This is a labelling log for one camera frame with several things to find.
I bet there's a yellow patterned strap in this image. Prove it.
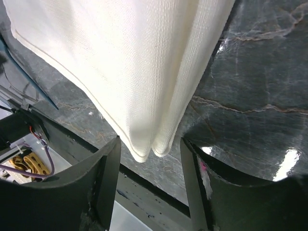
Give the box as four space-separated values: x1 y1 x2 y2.
9 154 51 179

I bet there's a silver metal fork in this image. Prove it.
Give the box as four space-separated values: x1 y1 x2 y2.
0 85 39 105

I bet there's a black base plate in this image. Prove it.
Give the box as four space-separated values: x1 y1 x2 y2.
0 101 193 231

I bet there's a blue plastic spoon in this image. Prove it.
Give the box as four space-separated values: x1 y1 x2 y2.
0 35 59 110

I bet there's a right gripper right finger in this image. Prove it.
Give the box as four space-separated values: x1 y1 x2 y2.
180 139 308 231

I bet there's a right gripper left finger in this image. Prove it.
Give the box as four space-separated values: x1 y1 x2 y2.
0 137 121 231

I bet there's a white cloth napkin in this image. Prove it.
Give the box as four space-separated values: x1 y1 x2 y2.
4 0 234 163

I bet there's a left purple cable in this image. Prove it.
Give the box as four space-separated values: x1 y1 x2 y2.
0 141 55 180

